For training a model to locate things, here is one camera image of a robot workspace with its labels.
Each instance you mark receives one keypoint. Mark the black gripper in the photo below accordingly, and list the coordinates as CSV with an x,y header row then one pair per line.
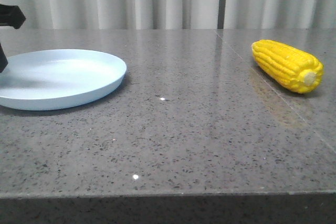
x,y
11,16

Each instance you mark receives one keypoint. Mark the light blue round plate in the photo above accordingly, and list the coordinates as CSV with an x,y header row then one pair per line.
x,y
59,79

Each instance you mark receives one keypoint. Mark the yellow corn cob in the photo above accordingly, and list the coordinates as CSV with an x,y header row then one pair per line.
x,y
294,69

